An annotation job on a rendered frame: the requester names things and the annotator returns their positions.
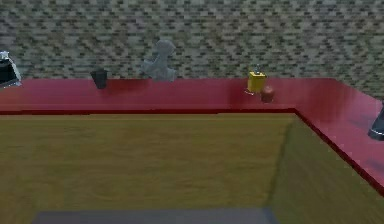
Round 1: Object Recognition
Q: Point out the yellow soap dispenser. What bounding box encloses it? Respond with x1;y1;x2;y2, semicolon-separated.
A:
247;64;268;94

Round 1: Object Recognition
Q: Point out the dark grey bottle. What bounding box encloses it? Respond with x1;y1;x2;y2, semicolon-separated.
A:
367;105;384;142

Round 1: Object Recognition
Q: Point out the red apple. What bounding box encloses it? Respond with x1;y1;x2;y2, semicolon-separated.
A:
260;85;276;104

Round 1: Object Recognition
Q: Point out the black cup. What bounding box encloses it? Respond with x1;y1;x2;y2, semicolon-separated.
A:
90;68;109;90

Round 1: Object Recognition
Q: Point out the black silver appliance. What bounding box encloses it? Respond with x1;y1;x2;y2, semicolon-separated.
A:
0;50;23;89

